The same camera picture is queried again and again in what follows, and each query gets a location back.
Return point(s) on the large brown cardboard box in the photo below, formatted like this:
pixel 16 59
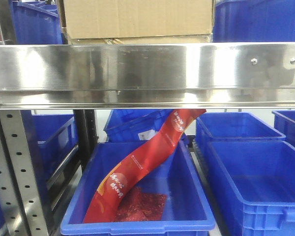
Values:
pixel 137 21

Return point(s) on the stainless steel shelf beam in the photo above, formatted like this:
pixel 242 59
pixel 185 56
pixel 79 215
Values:
pixel 213 75

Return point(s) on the perforated steel shelf upright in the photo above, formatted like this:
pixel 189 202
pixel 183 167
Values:
pixel 23 191

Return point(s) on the blue bin rear centre tilted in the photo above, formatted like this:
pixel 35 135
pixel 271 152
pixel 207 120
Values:
pixel 131 125

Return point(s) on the blue bin rear right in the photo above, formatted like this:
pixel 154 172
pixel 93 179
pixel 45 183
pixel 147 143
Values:
pixel 233 126

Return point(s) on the blue bin left lower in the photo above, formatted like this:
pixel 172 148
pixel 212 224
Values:
pixel 56 136

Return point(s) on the red snack package strip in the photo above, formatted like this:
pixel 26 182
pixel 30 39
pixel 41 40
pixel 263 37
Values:
pixel 136 165

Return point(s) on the blue bin front centre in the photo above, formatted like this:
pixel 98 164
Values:
pixel 186 212

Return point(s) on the blue bin front right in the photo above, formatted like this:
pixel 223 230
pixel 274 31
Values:
pixel 254 185

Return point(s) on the blue bin upper right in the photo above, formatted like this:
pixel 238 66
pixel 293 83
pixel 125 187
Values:
pixel 254 21

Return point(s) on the blue bin far right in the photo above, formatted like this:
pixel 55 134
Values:
pixel 284 121

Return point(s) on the blue bin upper left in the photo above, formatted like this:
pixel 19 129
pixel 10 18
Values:
pixel 36 22

